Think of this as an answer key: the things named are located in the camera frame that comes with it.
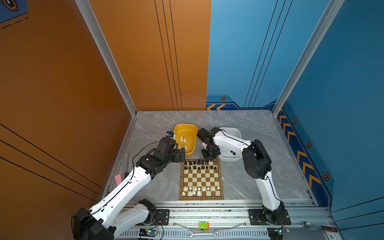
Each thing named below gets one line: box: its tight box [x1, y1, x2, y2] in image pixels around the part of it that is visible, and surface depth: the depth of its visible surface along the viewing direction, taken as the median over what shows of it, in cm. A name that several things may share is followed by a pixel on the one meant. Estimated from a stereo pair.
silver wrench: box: [187, 230, 220, 238], surface depth 71 cm
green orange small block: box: [199, 221, 210, 230], surface depth 71 cm
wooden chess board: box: [179, 158, 224, 201], surface depth 86 cm
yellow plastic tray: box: [173, 124, 198, 157], surface depth 105 cm
